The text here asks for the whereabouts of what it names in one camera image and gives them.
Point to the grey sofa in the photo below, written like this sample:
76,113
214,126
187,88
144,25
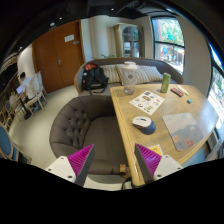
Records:
161,66

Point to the sticker sheet paper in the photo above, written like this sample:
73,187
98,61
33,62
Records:
148,102

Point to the patterned mouse pad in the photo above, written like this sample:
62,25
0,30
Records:
184,130

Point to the yellow card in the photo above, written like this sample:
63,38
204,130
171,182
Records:
156,149

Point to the window with black frame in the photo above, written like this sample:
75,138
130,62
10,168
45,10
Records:
169,42

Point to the striped cushion right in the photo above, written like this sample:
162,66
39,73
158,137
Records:
147,74

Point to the wooden door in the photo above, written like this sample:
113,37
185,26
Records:
58,54

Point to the grey tufted armchair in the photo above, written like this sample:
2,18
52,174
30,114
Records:
90,120

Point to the small blue object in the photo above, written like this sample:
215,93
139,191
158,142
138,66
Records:
189,101

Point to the person in white shirt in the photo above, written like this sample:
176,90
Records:
26,86

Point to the striped cushion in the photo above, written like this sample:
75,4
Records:
111,72
147,74

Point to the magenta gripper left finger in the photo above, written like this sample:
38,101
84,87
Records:
75,167

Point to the white pen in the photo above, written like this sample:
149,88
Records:
182,90

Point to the green can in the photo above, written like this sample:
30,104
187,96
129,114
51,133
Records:
165,82

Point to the white and blue computer mouse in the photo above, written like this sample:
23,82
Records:
144,124

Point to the black and red small device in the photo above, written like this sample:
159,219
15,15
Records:
177,92

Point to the white wooden chair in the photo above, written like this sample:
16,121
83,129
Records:
38,91

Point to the clear shaker bottle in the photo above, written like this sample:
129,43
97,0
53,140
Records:
129,77

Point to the black and orange backpack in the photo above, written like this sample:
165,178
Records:
94,80

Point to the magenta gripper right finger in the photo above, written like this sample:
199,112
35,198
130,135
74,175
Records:
153,165

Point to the striped cushion left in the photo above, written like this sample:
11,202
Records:
111,72

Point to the blue round chair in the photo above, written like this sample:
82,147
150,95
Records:
7,147

